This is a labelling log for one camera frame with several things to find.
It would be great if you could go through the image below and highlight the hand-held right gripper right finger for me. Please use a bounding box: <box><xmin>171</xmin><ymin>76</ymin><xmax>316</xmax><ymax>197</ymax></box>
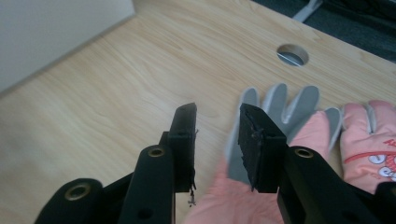
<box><xmin>237</xmin><ymin>103</ymin><xmax>290</xmax><ymax>194</ymax></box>

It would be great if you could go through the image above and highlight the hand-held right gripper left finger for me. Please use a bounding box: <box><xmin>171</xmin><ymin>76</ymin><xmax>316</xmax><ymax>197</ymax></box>
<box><xmin>159</xmin><ymin>102</ymin><xmax>199</xmax><ymax>194</ymax></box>

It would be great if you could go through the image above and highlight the pink winter glove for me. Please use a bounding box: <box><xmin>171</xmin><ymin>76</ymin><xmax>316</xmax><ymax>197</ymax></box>
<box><xmin>339</xmin><ymin>99</ymin><xmax>396</xmax><ymax>195</ymax></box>
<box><xmin>181</xmin><ymin>82</ymin><xmax>344</xmax><ymax>224</ymax></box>

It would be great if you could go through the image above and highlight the grey metal bar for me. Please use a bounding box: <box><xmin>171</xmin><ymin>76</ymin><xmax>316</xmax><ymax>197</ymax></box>
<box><xmin>277</xmin><ymin>51</ymin><xmax>304</xmax><ymax>67</ymax></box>

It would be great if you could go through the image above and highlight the white metal stand leg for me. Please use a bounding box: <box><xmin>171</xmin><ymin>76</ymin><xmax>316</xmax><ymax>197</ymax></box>
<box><xmin>292</xmin><ymin>0</ymin><xmax>323</xmax><ymax>23</ymax></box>

